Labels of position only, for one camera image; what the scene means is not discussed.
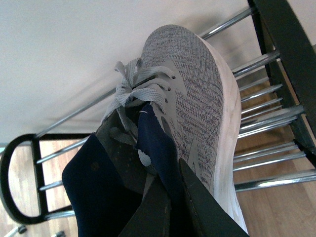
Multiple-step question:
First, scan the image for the black metal shoe rack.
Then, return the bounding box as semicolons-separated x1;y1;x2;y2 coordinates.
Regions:
0;0;316;225

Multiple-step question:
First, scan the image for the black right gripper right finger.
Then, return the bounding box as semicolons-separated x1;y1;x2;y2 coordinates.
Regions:
179;159;248;237

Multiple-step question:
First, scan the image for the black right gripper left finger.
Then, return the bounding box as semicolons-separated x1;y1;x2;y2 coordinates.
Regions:
119;176;171;237

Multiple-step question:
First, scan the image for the grey sneaker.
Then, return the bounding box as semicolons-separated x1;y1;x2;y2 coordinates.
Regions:
61;24;249;237

